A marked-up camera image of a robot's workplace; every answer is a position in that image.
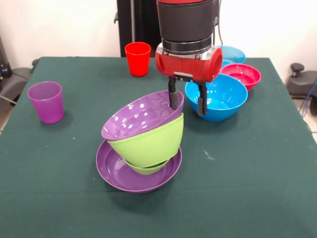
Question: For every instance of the red cup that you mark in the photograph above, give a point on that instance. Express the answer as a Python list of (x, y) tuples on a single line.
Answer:
[(137, 62)]

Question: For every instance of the small blue bowl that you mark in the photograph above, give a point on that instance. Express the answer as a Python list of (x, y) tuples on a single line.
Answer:
[(234, 54)]

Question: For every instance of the large blue bowl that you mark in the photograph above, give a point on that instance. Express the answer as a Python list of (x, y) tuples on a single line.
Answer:
[(223, 99)]

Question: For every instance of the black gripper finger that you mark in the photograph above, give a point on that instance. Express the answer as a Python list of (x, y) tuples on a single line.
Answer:
[(173, 96), (202, 104)]

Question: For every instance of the black equipment rack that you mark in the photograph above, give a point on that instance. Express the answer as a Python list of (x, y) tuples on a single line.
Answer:
[(3, 62)]

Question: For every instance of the small green bowl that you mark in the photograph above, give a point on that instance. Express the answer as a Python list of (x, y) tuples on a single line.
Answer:
[(146, 169)]

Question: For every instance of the large green bowl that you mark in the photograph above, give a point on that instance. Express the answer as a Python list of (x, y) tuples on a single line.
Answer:
[(153, 146)]

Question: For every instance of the purple cup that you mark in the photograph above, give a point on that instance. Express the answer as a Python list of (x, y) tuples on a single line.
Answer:
[(47, 104)]

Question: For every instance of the small red bowl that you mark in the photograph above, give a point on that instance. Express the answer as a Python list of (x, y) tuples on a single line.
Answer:
[(245, 74)]

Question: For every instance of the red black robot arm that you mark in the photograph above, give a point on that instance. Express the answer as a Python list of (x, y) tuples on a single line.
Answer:
[(185, 22)]

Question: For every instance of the dark grey equipment base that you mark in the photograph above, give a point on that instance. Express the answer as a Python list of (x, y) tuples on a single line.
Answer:
[(15, 81), (302, 81)]

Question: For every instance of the large purple bowl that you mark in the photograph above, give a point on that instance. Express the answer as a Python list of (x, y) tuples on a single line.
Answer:
[(109, 168), (138, 116)]

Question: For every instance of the dark green tablecloth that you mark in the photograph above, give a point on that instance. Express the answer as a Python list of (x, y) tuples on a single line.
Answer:
[(62, 173)]

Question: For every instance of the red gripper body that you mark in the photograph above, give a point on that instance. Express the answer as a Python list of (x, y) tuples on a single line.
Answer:
[(188, 67)]

